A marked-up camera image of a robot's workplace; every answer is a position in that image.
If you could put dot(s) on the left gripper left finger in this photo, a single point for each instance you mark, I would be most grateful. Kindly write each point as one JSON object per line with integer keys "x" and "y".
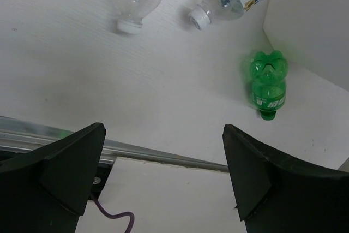
{"x": 46, "y": 190}

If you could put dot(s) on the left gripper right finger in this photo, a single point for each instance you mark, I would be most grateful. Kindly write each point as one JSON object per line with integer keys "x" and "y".
{"x": 276, "y": 192}

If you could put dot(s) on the white octagonal plastic bin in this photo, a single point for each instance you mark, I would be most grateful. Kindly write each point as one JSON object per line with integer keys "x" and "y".
{"x": 312, "y": 33}

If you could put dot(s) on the green plastic bottle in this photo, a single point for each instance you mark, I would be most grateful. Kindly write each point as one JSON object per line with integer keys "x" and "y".
{"x": 268, "y": 74}

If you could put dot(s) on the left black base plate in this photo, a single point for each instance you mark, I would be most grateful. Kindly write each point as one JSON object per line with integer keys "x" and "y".
{"x": 101, "y": 176}

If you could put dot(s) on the aluminium rail bar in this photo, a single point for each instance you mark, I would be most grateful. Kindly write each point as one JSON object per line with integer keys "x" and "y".
{"x": 21, "y": 137}

